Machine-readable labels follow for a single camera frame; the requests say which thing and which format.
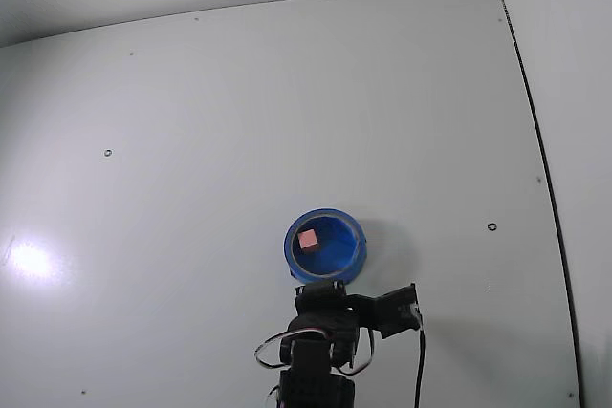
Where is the blue round bin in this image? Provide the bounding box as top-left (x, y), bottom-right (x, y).
top-left (283, 208), bottom-right (368, 287)

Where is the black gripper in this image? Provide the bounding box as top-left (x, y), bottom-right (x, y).
top-left (293, 279), bottom-right (361, 333)

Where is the grey looped servo wire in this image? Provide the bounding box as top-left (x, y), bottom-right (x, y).
top-left (253, 325), bottom-right (376, 376)

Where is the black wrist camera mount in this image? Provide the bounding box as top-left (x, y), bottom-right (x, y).
top-left (352, 282), bottom-right (423, 341)

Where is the black camera cable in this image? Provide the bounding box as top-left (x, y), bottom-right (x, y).
top-left (412, 316), bottom-right (427, 408)

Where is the pink cube block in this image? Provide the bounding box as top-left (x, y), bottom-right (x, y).
top-left (296, 228), bottom-right (320, 253)

